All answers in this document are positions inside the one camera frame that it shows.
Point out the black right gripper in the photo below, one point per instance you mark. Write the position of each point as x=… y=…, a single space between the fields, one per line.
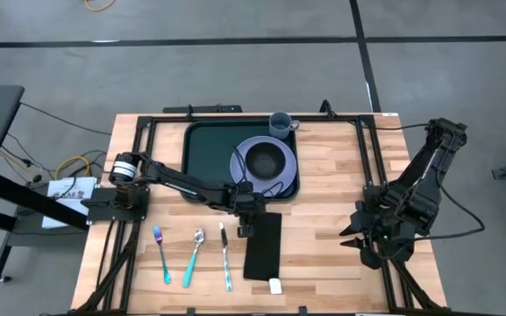
x=388 y=228

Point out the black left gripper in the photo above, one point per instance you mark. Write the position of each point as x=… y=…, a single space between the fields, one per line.
x=250 y=202

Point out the black cloth napkin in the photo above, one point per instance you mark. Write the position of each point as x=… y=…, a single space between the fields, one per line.
x=263 y=250

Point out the dark grey bowl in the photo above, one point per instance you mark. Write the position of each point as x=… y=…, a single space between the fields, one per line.
x=265 y=161

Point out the grey-blue mug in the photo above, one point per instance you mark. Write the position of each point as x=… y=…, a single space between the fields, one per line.
x=279 y=125

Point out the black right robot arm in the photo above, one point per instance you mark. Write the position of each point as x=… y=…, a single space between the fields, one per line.
x=441 y=149

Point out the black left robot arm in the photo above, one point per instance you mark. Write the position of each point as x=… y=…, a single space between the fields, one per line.
x=165 y=173

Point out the dark green plastic tray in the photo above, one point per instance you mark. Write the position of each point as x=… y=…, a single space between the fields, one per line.
x=208 y=149

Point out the iridescent metal fork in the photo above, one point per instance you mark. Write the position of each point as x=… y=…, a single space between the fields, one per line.
x=163 y=259

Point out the black table clamp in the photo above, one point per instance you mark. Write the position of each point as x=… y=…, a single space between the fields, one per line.
x=190 y=115
x=303 y=311

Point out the black power strip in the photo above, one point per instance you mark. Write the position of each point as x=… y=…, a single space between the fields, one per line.
x=208 y=109

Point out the white paper sheet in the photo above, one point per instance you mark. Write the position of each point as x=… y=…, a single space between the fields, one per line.
x=73 y=193

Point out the black aluminium rig frame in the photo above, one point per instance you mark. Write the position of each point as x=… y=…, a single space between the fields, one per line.
x=165 y=119

